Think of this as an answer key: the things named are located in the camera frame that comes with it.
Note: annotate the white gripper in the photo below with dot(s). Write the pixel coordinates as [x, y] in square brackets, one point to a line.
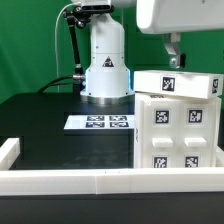
[168, 16]

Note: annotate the white small tagged box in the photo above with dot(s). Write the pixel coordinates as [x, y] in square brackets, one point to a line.
[176, 83]

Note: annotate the white cabinet box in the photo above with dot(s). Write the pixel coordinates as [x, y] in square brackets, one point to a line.
[140, 100]

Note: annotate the white small panel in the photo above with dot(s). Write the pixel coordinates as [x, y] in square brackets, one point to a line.
[198, 131]
[160, 132]

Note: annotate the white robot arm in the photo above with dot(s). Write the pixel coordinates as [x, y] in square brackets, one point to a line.
[107, 78]

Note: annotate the white flat tagged panel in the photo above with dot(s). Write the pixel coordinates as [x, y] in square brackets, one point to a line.
[99, 122]

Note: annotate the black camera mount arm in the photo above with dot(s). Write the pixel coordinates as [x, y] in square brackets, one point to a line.
[78, 76]

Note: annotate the white U-shaped frame fence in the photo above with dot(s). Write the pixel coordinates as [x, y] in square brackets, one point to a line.
[104, 181]

